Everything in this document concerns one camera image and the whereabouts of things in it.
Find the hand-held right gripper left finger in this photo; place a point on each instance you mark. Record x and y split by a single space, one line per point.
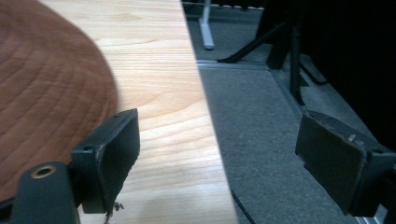
107 161

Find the brown stitched hat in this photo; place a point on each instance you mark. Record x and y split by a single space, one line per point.
46 93

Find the black metal stand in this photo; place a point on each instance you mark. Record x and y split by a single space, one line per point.
286 53

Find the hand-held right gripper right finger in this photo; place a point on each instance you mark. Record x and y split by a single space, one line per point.
336 161

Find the white metal table leg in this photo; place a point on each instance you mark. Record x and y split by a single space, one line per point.
206 28

